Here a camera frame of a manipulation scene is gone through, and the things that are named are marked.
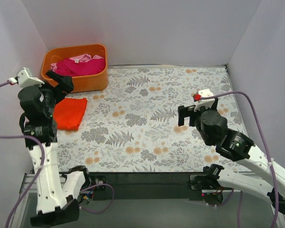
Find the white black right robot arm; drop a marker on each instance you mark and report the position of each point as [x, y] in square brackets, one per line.
[237, 147]

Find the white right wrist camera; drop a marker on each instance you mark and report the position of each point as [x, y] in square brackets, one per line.
[202, 99]

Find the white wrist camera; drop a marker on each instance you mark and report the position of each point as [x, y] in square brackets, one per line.
[25, 78]
[202, 99]

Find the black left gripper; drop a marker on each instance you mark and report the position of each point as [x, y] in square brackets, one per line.
[62, 82]

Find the orange plastic bin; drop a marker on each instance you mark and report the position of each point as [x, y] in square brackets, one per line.
[81, 83]

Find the magenta t shirt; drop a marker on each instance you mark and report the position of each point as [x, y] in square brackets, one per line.
[68, 67]

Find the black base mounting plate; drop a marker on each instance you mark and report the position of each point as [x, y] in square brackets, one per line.
[149, 185]

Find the orange t shirt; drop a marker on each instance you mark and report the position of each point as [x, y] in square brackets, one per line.
[69, 113]

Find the light pink t shirt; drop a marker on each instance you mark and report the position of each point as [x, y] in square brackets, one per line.
[77, 59]

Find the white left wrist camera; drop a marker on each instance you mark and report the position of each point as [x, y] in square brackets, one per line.
[25, 78]

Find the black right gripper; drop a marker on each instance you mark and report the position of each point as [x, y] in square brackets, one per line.
[186, 114]

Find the aluminium frame rail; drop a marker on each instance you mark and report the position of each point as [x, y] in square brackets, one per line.
[26, 181]

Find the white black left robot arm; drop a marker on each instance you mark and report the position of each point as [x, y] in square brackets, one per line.
[57, 204]

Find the floral patterned table mat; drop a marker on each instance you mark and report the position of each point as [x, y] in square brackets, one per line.
[132, 125]

